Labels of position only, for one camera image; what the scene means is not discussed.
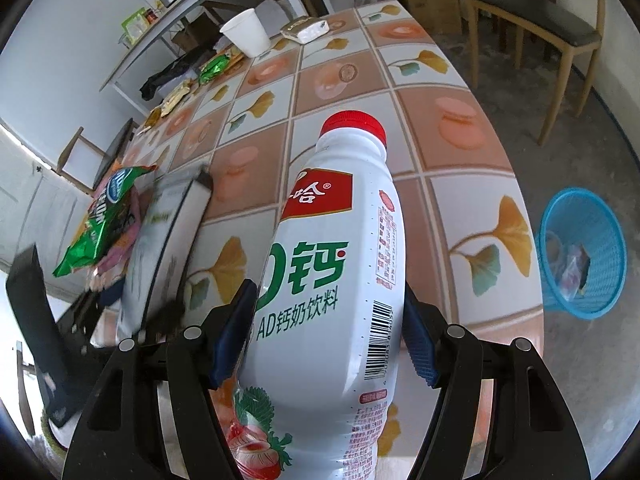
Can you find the green packets on shelf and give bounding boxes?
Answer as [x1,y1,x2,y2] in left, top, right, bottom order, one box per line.
[120,7,151,43]

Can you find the yellow snack packet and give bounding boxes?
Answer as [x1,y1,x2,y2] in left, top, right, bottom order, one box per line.
[160,82,193,113]

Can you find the green chips bag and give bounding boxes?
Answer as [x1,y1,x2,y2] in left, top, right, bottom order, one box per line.
[52,165,158,278]

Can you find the large cardboard box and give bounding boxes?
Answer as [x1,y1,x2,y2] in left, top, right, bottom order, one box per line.
[402,0,463,36]

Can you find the white carton box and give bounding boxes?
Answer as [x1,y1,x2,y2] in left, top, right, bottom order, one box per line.
[117,169,215,346]

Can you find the wooden chair black seat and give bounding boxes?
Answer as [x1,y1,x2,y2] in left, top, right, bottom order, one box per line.
[56,117,137,196]
[460,0,608,147]

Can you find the white brown wrapped packet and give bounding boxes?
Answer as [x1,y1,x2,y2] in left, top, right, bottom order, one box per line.
[280,16,330,45]

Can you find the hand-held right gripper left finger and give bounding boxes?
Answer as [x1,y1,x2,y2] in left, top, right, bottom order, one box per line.
[62,277,261,480]

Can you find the pink snack packet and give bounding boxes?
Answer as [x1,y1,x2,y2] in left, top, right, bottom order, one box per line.
[95,220,143,291]

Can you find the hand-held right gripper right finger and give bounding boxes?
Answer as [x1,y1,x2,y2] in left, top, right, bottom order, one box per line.
[402,285,591,480]

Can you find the white frame side table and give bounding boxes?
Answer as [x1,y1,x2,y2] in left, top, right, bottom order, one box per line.
[102,0,336,111]

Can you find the green foil snack packet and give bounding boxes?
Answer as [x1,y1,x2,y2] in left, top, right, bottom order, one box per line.
[197,55,236,86]

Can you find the black plastic bag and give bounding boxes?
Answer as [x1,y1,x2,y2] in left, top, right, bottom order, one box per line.
[139,50,211,101]

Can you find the blue plastic mesh basket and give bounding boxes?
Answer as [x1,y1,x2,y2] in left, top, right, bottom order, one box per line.
[532,187,628,322]

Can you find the white paper cup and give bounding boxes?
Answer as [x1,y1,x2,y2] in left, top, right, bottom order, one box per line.
[220,8,271,58]

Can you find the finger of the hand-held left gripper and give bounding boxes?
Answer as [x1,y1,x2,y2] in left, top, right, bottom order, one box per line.
[145,299,188,343]

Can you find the small brown snack packet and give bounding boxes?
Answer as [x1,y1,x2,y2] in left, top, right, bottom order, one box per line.
[135,107,163,133]

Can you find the white drink bottle red cap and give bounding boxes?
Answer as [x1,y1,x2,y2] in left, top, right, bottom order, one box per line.
[220,112,406,480]

